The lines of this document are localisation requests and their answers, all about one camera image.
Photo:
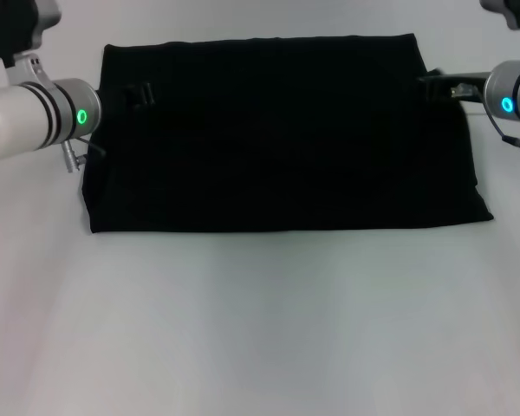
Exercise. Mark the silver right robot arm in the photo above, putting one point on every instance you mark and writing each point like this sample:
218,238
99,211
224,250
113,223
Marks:
511,91

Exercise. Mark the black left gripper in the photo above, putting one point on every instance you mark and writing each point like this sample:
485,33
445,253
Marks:
115,99

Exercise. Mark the black FREE print t-shirt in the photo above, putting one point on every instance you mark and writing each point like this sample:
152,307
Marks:
286,151

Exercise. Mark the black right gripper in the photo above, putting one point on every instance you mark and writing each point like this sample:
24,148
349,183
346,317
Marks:
463,82

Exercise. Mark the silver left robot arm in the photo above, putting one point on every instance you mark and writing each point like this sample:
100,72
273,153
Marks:
8,117

